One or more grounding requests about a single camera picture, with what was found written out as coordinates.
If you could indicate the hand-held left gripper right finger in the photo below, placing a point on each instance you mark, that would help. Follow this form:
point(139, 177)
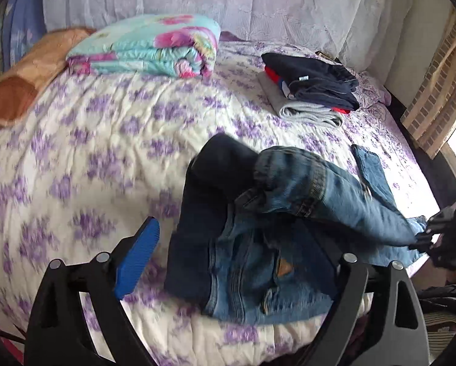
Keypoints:
point(350, 288)

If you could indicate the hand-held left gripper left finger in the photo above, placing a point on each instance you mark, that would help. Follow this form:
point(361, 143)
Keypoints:
point(137, 257)

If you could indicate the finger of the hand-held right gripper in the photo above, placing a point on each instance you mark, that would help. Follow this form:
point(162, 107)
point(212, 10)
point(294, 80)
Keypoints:
point(423, 244)
point(440, 219)

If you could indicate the blue denim jeans pants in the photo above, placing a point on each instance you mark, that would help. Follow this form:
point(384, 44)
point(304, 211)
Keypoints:
point(273, 236)

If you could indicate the person's dark clothing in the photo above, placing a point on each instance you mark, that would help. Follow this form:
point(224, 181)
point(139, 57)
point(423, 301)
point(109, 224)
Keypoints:
point(447, 293)

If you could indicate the patterned floor rug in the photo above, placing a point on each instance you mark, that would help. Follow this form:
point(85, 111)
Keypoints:
point(441, 331)

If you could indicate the purple floral bedspread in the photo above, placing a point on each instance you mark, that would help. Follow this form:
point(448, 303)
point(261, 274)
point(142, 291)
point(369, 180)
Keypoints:
point(106, 141)

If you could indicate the brick pattern curtain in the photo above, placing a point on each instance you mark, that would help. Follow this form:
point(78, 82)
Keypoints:
point(437, 95)

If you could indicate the folded grey garment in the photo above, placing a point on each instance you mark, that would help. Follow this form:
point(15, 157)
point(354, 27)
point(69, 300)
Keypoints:
point(308, 112)

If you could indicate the stack of folded clothes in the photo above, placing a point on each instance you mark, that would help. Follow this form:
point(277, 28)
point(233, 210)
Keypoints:
point(311, 80)

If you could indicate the brown patchwork pillow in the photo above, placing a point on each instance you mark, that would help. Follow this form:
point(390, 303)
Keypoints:
point(22, 80)

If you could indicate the folded floral turquoise blanket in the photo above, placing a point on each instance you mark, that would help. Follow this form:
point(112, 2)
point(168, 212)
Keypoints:
point(147, 45)

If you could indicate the blue floral cushion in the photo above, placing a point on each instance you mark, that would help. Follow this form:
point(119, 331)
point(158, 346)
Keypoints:
point(22, 15)

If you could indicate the white lace cover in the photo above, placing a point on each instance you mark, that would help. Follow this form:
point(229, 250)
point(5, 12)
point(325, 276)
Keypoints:
point(212, 0)

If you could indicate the dark bed frame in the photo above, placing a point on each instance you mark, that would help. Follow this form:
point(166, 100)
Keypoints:
point(426, 160)

